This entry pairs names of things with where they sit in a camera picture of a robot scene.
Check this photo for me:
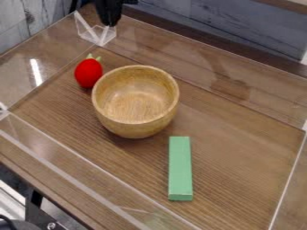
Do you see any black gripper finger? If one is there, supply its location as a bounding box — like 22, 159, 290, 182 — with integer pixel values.
106, 0, 124, 27
94, 0, 108, 25

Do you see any red plush strawberry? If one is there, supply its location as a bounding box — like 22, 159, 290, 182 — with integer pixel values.
74, 54, 102, 88

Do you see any wooden bowl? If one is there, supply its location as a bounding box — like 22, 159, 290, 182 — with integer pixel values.
90, 65, 180, 138

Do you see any green rectangular block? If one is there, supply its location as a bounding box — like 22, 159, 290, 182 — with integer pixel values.
168, 137, 193, 201

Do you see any clear acrylic corner bracket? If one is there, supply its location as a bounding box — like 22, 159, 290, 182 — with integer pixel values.
73, 11, 116, 47

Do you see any clear acrylic tray wall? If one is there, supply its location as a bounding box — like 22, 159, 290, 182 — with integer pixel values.
0, 104, 200, 230

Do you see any black table leg bracket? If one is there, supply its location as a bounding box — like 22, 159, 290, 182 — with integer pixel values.
25, 190, 71, 230

